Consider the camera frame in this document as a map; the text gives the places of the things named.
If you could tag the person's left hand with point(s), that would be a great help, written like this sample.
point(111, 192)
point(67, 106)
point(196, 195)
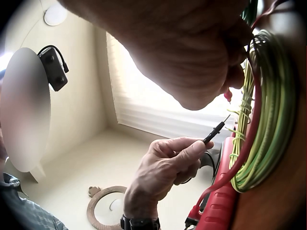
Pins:
point(153, 175)

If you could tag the person's right hand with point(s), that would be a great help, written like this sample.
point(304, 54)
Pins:
point(168, 43)

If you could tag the person's right fingers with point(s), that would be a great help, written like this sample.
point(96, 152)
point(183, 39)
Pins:
point(236, 76)

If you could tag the person's left index finger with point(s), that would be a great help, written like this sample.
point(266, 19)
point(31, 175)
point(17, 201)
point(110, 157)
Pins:
point(175, 141)

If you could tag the person's left thumb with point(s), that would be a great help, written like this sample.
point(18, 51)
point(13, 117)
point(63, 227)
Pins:
point(199, 149)

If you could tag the person's left fingers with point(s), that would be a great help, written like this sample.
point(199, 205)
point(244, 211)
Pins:
point(188, 173)

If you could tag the red test probe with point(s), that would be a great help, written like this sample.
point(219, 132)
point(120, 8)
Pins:
point(227, 95)

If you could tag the black test probe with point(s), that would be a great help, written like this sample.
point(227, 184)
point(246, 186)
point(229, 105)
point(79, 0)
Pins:
point(215, 130)

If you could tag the window with white blinds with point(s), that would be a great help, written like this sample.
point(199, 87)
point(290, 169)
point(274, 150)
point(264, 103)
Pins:
point(153, 105)

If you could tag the red multimeter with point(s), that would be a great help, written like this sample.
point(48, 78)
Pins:
point(221, 206)

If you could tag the black wrist band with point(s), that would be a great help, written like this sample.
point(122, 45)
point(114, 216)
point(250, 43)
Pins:
point(140, 223)

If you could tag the person's body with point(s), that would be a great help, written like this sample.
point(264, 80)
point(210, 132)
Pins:
point(21, 210)

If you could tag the round white ceiling lamp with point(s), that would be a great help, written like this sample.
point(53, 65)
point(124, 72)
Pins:
point(55, 14)

